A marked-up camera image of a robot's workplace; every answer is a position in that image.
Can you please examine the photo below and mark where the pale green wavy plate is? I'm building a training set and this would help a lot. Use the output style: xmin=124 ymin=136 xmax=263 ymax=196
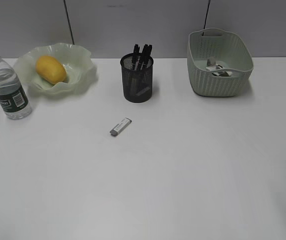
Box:
xmin=13 ymin=43 xmax=97 ymax=96

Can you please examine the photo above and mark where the pale green woven basket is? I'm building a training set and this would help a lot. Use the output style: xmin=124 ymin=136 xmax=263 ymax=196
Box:
xmin=187 ymin=28 xmax=254 ymax=98

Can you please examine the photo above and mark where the black wall cable right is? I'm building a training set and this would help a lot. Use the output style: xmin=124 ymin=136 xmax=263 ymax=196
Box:
xmin=203 ymin=0 xmax=211 ymax=30

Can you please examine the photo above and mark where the grey white eraser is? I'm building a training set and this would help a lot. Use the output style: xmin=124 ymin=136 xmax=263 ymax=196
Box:
xmin=136 ymin=86 xmax=151 ymax=97
xmin=110 ymin=117 xmax=132 ymax=137
xmin=129 ymin=77 xmax=139 ymax=97

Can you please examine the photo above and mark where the clear water bottle green label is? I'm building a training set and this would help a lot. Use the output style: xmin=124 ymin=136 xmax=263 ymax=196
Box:
xmin=0 ymin=56 xmax=32 ymax=120

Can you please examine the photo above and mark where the black wall cable left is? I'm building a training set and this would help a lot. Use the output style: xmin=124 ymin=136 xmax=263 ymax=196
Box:
xmin=63 ymin=0 xmax=75 ymax=45

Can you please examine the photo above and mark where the yellow mango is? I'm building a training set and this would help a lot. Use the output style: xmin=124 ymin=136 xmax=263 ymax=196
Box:
xmin=35 ymin=55 xmax=67 ymax=85

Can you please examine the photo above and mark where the black wall cable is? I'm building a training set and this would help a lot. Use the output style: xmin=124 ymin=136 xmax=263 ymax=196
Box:
xmin=203 ymin=0 xmax=211 ymax=30
xmin=63 ymin=0 xmax=75 ymax=45

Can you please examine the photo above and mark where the black mesh pen holder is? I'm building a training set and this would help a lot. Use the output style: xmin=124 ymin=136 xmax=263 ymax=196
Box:
xmin=120 ymin=53 xmax=154 ymax=103

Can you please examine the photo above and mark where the black marker pen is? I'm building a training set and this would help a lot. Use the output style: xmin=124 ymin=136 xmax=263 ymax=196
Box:
xmin=142 ymin=44 xmax=153 ymax=74
xmin=137 ymin=44 xmax=152 ymax=72
xmin=132 ymin=44 xmax=140 ymax=71

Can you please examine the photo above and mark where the white waste paper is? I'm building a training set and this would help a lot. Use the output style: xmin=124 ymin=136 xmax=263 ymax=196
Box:
xmin=206 ymin=57 xmax=232 ymax=77

